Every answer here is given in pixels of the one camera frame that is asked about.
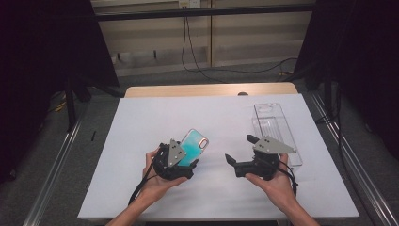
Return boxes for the person's left hand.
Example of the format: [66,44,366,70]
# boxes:
[140,149,189,203]

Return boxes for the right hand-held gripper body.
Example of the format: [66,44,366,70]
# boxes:
[250,135,297,182]

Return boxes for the black floor cable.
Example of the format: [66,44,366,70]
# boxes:
[200,56,299,75]

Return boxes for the black hanging cables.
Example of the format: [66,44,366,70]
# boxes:
[180,16,228,85]

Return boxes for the wooden table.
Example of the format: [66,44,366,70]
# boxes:
[124,82,299,99]

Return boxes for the person's right hand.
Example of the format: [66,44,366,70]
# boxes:
[245,153,299,209]

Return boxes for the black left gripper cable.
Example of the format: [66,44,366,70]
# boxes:
[127,150,165,206]

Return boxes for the white table mat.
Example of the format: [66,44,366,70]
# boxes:
[77,93,360,220]

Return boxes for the clear plastic tray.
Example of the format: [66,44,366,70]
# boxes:
[251,102,304,168]

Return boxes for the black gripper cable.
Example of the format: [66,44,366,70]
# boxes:
[127,150,165,206]
[276,162,299,197]

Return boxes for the black curtain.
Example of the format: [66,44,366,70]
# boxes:
[293,0,399,162]
[0,0,120,185]

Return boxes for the yellow cable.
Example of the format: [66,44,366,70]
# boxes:
[46,91,69,114]

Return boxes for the blue phone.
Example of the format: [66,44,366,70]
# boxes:
[177,128,210,168]

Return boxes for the white wall outlet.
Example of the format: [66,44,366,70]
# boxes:
[178,0,201,9]

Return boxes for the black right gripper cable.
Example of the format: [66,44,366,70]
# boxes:
[276,162,299,197]

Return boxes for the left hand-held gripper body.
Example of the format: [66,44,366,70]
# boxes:
[154,138,195,182]

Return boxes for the metal floor rail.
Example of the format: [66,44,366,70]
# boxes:
[23,107,89,226]
[309,91,399,226]

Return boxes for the black horizontal bar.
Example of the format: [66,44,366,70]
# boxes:
[93,3,316,23]

